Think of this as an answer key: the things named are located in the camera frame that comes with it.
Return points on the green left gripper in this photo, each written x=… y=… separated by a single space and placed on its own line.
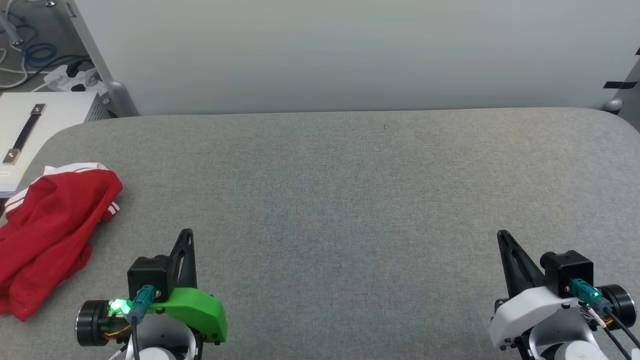
x=197 y=312

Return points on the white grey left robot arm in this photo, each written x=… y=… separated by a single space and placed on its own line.
x=92 y=322

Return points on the white power strip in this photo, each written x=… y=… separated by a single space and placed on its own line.
x=60 y=77

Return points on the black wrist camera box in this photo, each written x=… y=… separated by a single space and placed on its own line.
x=567 y=267
x=147 y=275

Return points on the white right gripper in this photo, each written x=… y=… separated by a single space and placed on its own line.
x=530 y=310

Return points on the long black tape strip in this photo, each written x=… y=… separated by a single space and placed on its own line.
x=620 y=84

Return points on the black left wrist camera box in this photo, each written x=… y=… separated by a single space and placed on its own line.
x=147 y=275

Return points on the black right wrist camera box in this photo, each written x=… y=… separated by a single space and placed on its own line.
x=567 y=267

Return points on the white metal cabinet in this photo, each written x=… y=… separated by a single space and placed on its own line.
x=60 y=115

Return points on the red and white shirt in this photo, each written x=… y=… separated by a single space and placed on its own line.
x=50 y=230

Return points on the grey metal post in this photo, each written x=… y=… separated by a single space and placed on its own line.
x=117 y=95

